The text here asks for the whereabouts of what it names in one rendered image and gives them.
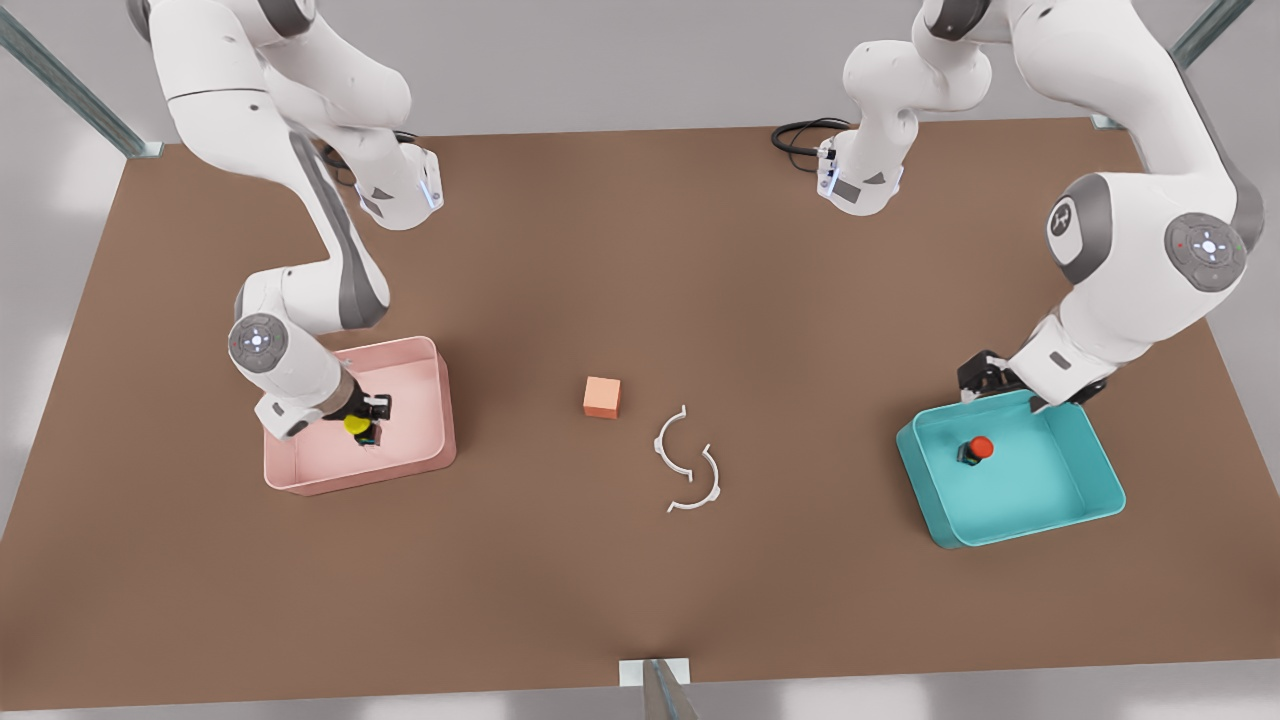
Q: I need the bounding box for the black cable loop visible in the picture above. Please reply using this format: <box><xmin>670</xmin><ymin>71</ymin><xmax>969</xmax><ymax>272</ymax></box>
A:
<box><xmin>771</xmin><ymin>118</ymin><xmax>857</xmax><ymax>175</ymax></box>
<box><xmin>318</xmin><ymin>130</ymin><xmax>421</xmax><ymax>189</ymax></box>

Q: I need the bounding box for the blue storage box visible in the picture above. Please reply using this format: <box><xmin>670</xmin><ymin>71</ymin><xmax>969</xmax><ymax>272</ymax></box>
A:
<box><xmin>895</xmin><ymin>388</ymin><xmax>1127</xmax><ymax>550</ymax></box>

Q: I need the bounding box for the pink storage box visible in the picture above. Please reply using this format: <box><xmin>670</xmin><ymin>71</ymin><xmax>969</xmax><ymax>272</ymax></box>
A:
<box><xmin>263</xmin><ymin>336</ymin><xmax>458</xmax><ymax>497</ymax></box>

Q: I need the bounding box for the white s-shaped curved clip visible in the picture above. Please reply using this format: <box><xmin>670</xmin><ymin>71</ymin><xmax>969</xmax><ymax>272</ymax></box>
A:
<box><xmin>654</xmin><ymin>405</ymin><xmax>723</xmax><ymax>513</ymax></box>

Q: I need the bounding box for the silver frame post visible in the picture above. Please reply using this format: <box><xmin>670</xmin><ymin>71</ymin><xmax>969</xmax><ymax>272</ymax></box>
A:
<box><xmin>0</xmin><ymin>8</ymin><xmax>164</xmax><ymax>160</ymax></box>
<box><xmin>619</xmin><ymin>658</ymin><xmax>701</xmax><ymax>720</ymax></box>
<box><xmin>1091</xmin><ymin>0</ymin><xmax>1256</xmax><ymax>131</ymax></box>

